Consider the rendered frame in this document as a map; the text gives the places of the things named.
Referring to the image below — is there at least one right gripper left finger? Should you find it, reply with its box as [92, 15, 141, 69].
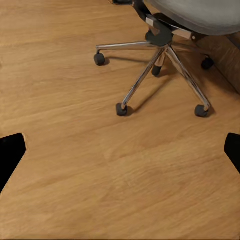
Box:
[0, 133, 26, 193]

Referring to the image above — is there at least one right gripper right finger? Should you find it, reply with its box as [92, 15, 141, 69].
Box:
[224, 132, 240, 173]

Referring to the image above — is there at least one swivel chair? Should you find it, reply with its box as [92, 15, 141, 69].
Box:
[94, 0, 240, 117]

